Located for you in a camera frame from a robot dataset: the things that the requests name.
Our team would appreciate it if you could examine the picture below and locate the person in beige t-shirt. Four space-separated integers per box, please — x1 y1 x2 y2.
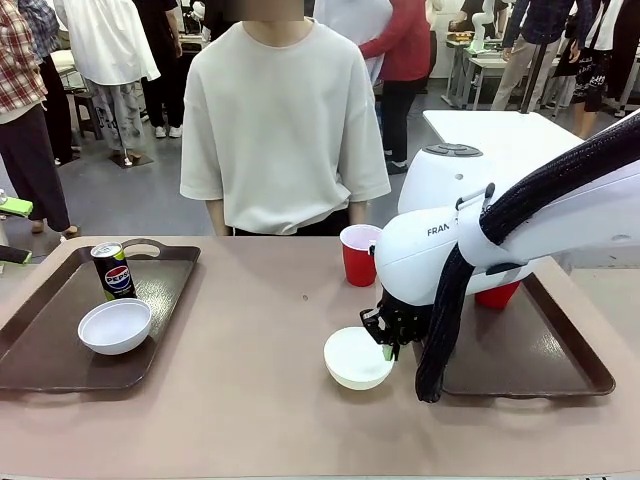
179 0 392 237

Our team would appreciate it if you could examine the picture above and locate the black Pepsi can lime accent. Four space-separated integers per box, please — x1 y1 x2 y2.
90 241 138 302

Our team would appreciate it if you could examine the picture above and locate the bystander in plaid shirt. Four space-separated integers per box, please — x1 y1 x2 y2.
0 0 81 239

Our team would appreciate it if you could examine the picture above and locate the bystander in printed black shorts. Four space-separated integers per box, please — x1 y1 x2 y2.
557 0 627 142

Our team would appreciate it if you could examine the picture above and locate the grey background desk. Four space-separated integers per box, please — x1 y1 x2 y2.
443 39 507 111

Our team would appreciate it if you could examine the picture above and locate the bystander in white blouse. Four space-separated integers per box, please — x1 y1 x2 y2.
52 0 162 167

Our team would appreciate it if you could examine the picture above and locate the white table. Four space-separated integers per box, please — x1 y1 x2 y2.
422 109 587 169

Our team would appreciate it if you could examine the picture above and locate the white plastic bowl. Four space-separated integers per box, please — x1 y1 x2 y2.
77 297 153 357
323 326 396 392

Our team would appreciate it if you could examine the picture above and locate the bystander in khaki trousers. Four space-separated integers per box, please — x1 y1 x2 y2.
489 0 581 113

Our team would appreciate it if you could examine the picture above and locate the bystander in white top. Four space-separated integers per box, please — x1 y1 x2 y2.
312 0 396 84

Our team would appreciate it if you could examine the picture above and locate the black vertical pole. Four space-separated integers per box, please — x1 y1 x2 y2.
519 0 549 116

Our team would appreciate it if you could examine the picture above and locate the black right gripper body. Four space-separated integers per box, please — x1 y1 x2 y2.
376 291 427 347

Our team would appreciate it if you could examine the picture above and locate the black braided cable sleeve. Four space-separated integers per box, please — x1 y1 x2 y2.
415 107 640 404

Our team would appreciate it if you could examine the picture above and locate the brown plastic serving tray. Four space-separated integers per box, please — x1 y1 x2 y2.
0 238 202 393
441 257 617 399

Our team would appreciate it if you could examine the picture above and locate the dark stool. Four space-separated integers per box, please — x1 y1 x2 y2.
73 92 104 142

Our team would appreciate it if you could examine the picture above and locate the bystander in dark coat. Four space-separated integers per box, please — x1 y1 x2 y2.
597 0 640 119

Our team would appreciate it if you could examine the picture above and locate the bystander with white sneakers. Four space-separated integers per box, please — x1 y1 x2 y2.
132 0 185 140

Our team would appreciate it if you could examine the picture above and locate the person's left forearm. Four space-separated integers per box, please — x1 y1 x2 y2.
348 198 371 227

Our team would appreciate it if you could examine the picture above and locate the person's right forearm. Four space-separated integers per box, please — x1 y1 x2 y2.
206 198 229 237

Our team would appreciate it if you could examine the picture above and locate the red plastic cup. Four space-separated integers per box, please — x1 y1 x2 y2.
339 224 384 288
473 279 523 308

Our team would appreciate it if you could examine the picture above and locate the bystander in red shirt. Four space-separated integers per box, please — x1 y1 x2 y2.
358 0 434 175

